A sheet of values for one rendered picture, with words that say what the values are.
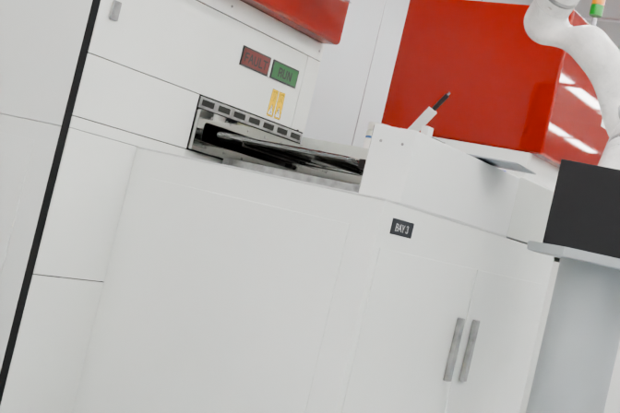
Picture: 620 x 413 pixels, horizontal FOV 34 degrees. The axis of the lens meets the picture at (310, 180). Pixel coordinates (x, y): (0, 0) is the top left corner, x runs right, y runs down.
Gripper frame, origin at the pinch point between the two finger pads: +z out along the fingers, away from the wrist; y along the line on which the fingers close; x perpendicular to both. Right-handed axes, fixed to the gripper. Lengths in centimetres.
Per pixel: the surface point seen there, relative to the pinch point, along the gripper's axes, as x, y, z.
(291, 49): 19.7, 9.7, 4.4
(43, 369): 12, 48, 98
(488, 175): -26, 58, 4
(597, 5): 132, 39, -225
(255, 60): 13.9, 9.0, 18.6
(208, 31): 3.7, -0.1, 31.6
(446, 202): -33, 57, 22
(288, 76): 22.0, 15.5, 7.6
